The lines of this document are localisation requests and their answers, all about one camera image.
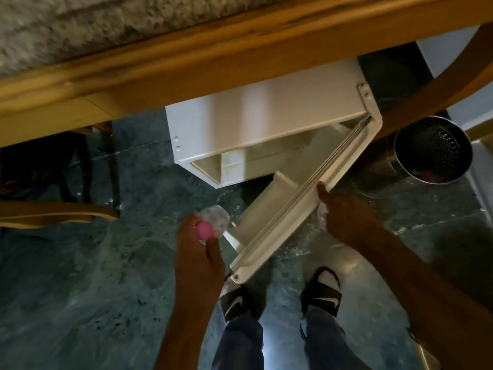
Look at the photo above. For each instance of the black left sandal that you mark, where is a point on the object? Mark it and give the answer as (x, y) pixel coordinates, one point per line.
(233, 302)

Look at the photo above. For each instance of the white sock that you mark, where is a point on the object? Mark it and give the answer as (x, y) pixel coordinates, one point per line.
(327, 280)
(227, 289)

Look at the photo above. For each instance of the white left sock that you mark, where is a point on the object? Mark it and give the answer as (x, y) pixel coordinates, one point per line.
(227, 289)

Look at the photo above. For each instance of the wooden table frame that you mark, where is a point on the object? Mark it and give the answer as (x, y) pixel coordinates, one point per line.
(192, 69)

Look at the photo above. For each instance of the black right sandal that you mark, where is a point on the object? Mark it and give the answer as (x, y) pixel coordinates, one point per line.
(321, 298)

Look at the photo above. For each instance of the person's trouser leg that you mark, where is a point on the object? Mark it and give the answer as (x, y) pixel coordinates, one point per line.
(239, 342)
(331, 342)

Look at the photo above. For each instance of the person's left trouser leg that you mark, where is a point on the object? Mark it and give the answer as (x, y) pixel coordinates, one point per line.
(239, 342)

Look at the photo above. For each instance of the perforated metal trash bin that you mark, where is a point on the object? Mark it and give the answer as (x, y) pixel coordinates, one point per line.
(431, 150)

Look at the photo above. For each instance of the white right sock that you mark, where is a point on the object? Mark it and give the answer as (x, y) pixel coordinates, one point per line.
(327, 280)

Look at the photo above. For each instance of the person's right trouser leg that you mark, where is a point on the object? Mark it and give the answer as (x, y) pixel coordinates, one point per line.
(331, 342)

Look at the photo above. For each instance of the person's right forearm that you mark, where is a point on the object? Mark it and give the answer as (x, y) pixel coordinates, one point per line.
(435, 296)

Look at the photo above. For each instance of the curved wooden table leg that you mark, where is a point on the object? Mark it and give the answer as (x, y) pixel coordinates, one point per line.
(443, 92)

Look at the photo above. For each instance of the person's left hand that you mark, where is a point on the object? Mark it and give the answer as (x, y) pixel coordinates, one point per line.
(198, 269)

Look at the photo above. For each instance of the person's right hand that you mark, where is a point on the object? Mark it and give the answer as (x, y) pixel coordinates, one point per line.
(350, 219)

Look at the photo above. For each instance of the wooden chair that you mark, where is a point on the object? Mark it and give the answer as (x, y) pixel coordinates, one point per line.
(50, 211)

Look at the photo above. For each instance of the person's left forearm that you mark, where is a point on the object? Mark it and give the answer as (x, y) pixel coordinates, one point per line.
(185, 335)

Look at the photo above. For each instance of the black sandal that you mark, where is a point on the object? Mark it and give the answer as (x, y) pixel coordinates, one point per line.
(321, 298)
(233, 302)

